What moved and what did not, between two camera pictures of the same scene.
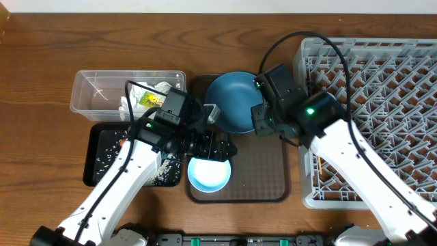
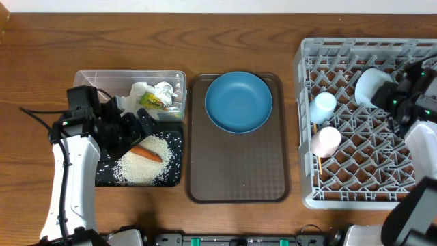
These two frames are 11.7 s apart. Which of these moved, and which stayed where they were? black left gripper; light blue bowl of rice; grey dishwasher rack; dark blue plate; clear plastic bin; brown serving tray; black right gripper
Moved: light blue bowl of rice; black left gripper; black right gripper
Stayed: clear plastic bin; brown serving tray; dark blue plate; grey dishwasher rack
